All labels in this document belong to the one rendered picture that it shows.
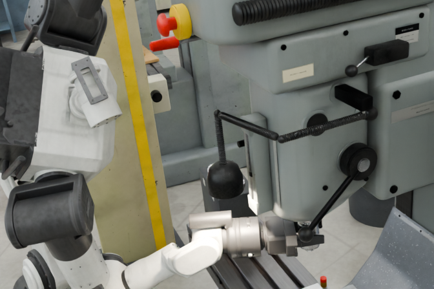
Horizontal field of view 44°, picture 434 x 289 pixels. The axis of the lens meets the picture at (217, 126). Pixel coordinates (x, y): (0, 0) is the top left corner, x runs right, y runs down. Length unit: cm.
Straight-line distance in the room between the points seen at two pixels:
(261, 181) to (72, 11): 54
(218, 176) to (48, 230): 34
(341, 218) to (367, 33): 257
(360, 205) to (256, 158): 233
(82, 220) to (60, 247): 9
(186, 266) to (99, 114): 40
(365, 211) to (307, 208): 229
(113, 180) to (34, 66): 186
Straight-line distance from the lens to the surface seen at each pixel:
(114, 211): 305
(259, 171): 108
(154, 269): 127
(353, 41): 97
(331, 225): 341
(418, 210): 154
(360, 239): 331
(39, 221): 109
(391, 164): 112
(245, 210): 166
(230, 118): 97
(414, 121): 112
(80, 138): 113
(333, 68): 96
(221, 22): 84
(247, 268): 164
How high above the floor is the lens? 197
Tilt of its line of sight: 24 degrees down
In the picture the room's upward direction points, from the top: 7 degrees counter-clockwise
